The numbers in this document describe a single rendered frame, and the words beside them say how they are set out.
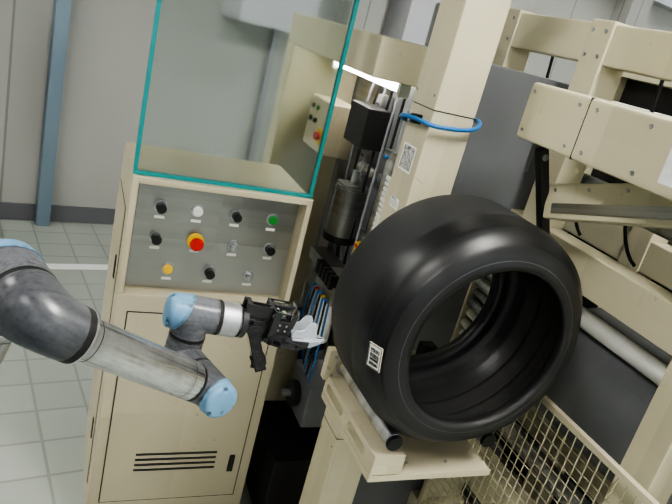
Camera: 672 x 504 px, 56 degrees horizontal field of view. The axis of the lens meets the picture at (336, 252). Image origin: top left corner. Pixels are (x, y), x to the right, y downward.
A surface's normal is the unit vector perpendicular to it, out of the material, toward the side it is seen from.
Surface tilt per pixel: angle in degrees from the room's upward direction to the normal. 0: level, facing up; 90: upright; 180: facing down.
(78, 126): 90
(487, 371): 48
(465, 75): 90
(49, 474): 0
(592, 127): 90
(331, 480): 90
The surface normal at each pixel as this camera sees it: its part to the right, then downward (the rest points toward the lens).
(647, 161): -0.91, -0.09
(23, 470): 0.24, -0.91
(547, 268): 0.43, 0.24
